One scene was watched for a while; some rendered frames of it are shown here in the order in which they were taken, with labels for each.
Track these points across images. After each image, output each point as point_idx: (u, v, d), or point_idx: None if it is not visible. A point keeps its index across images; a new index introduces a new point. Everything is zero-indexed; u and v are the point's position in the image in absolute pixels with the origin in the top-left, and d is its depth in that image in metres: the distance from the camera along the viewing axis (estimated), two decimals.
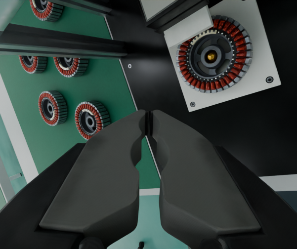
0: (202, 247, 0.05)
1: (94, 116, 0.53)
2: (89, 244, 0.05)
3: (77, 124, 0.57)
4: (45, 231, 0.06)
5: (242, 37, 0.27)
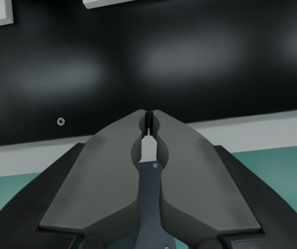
0: (202, 247, 0.05)
1: None
2: (89, 244, 0.05)
3: None
4: (45, 231, 0.06)
5: None
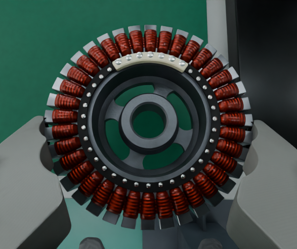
0: (202, 247, 0.05)
1: (190, 78, 0.11)
2: (89, 244, 0.05)
3: (68, 152, 0.10)
4: None
5: None
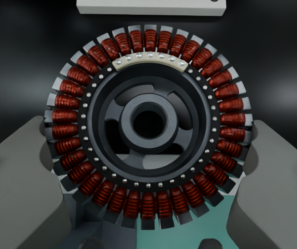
0: (202, 247, 0.05)
1: (190, 78, 0.11)
2: (89, 244, 0.05)
3: (68, 152, 0.10)
4: None
5: None
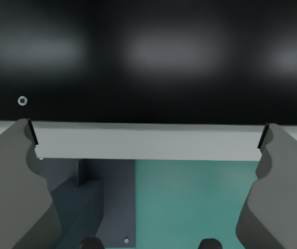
0: (202, 247, 0.05)
1: None
2: (89, 244, 0.05)
3: None
4: None
5: None
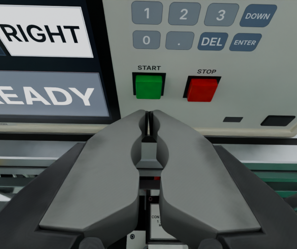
0: (202, 247, 0.05)
1: None
2: (89, 244, 0.05)
3: None
4: (45, 231, 0.06)
5: None
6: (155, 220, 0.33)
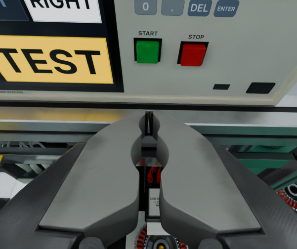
0: (202, 247, 0.05)
1: None
2: (89, 244, 0.05)
3: None
4: (45, 231, 0.06)
5: None
6: (153, 201, 0.40)
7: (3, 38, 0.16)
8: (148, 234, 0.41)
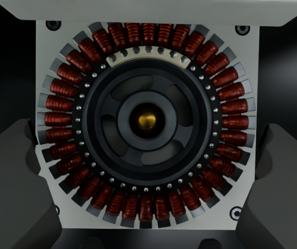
0: (202, 247, 0.05)
1: (192, 76, 0.10)
2: (89, 244, 0.05)
3: (65, 156, 0.10)
4: None
5: None
6: None
7: None
8: (28, 13, 0.04)
